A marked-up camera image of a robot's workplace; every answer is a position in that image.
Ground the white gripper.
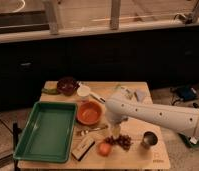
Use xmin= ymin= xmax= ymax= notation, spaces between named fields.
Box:
xmin=109 ymin=118 xmax=128 ymax=138

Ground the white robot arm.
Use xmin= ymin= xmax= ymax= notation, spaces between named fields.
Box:
xmin=105 ymin=92 xmax=199 ymax=143

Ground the green plastic tray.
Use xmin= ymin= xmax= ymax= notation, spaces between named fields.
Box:
xmin=14 ymin=102 xmax=77 ymax=163

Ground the bunch of red grapes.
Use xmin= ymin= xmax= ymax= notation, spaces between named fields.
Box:
xmin=104 ymin=134 xmax=132 ymax=151

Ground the orange fruit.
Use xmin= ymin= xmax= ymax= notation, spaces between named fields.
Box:
xmin=98 ymin=142 xmax=112 ymax=156

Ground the orange bowl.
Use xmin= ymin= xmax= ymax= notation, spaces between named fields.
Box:
xmin=76 ymin=101 xmax=102 ymax=125

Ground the metal fork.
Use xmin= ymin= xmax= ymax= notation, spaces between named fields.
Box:
xmin=76 ymin=125 xmax=108 ymax=136

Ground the steel cup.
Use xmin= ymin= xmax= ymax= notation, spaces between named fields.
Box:
xmin=141 ymin=131 xmax=158 ymax=149

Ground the green translucent cup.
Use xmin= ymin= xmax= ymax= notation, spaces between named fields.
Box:
xmin=115 ymin=84 xmax=127 ymax=93

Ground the grey triangular cloth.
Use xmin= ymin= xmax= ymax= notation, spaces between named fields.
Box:
xmin=134 ymin=89 xmax=147 ymax=102

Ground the white measuring cup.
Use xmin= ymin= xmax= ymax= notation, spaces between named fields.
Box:
xmin=77 ymin=85 xmax=105 ymax=104

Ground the dark red bowl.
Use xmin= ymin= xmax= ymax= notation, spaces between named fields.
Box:
xmin=57 ymin=77 xmax=79 ymax=96

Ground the green bin with items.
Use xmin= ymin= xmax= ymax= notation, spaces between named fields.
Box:
xmin=180 ymin=134 xmax=199 ymax=148

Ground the green vegetable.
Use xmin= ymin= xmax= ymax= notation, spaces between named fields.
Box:
xmin=41 ymin=88 xmax=60 ymax=95

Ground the blue device on floor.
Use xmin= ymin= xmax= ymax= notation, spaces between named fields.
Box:
xmin=172 ymin=86 xmax=197 ymax=102

